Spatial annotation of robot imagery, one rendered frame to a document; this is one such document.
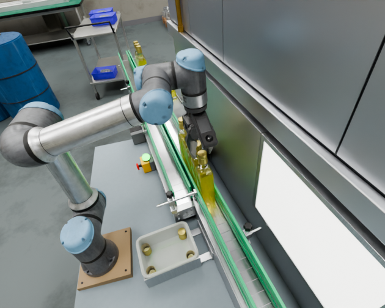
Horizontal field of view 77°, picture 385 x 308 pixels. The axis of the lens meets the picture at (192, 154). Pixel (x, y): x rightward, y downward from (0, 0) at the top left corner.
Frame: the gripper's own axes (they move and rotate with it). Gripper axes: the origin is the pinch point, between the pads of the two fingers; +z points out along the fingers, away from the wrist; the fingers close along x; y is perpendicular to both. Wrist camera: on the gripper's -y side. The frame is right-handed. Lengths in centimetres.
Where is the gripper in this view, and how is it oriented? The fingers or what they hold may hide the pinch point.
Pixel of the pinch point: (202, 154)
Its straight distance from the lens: 86.1
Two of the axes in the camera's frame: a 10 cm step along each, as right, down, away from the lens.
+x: -9.3, 3.1, -2.0
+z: 1.0, 7.2, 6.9
